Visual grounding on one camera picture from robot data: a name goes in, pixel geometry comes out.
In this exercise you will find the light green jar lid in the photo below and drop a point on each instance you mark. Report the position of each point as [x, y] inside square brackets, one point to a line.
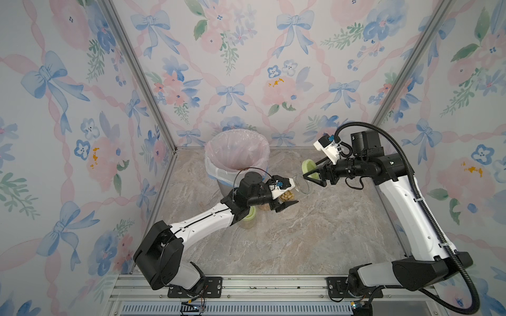
[310, 170]

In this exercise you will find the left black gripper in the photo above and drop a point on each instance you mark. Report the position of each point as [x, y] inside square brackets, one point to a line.
[279, 208]

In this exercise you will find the green lid jar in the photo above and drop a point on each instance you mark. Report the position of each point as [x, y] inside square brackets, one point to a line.
[301, 189]
[249, 221]

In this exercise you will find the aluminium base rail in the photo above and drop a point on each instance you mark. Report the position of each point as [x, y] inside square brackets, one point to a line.
[262, 295]

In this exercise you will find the aluminium corner post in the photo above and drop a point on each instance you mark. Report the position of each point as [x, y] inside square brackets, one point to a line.
[422, 44]
[118, 30]

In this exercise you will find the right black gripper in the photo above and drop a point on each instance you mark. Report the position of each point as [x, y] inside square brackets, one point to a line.
[329, 167]

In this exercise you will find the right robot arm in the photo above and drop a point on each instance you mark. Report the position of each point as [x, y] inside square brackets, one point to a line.
[430, 251]

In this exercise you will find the grey mesh trash bin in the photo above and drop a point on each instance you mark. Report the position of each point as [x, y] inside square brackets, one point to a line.
[227, 188]

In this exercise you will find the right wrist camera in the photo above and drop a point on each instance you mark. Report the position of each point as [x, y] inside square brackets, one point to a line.
[327, 145]

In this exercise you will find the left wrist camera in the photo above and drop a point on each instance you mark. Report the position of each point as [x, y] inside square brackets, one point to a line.
[278, 191]

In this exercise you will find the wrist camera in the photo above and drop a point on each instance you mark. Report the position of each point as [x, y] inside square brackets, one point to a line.
[327, 145]
[278, 191]

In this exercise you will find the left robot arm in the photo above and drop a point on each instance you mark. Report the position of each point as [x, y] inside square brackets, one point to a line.
[160, 254]

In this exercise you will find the right aluminium corner post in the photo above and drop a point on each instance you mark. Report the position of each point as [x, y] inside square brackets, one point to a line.
[422, 44]

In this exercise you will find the left aluminium corner post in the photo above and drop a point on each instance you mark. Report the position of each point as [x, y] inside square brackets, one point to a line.
[118, 30]

